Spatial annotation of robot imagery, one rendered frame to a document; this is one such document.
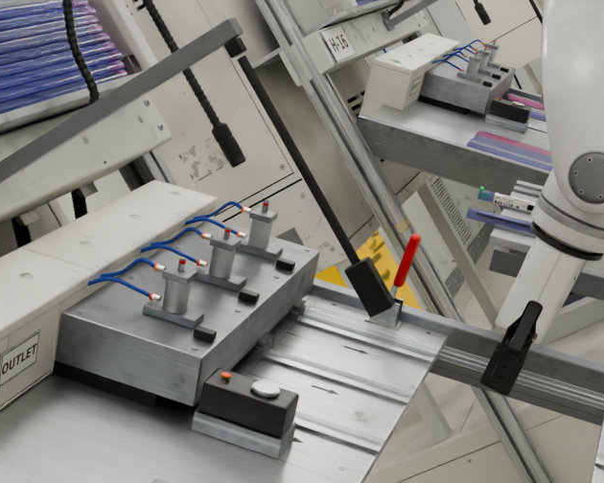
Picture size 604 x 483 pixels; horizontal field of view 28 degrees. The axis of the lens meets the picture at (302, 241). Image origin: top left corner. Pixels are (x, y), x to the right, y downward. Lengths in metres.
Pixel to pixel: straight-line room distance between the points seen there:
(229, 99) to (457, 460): 0.78
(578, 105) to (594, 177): 0.06
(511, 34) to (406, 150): 3.57
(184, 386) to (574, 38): 0.45
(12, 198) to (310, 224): 1.11
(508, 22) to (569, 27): 4.54
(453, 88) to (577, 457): 0.74
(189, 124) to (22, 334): 1.25
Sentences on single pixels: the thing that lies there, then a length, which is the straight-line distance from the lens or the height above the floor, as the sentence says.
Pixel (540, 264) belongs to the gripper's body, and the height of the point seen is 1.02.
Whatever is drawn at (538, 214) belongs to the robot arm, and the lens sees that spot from 1.17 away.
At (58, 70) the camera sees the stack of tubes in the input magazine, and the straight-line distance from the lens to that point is 1.24.
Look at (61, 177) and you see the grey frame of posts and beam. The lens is 1.20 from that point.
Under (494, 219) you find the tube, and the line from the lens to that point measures 1.45.
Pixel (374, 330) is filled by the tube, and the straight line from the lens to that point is 1.26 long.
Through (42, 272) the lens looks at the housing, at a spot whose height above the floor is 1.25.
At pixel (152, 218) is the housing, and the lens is 1.26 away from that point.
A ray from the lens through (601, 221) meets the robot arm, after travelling 1.16.
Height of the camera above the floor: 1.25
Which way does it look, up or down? 5 degrees down
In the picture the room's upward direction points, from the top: 29 degrees counter-clockwise
